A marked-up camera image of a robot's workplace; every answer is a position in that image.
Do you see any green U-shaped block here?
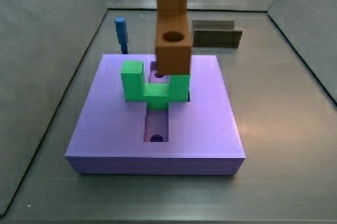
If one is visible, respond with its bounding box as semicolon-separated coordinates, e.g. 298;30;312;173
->
121;61;191;111

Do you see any blue peg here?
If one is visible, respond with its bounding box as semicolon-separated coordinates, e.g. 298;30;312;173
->
115;17;130;54

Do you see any brown T-shaped block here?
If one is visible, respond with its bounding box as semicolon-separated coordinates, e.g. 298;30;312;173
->
156;0;192;75

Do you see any purple base board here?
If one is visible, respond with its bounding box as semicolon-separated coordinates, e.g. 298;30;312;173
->
66;54;246;175

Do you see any dark grey block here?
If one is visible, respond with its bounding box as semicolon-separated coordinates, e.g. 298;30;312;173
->
192;20;243;48

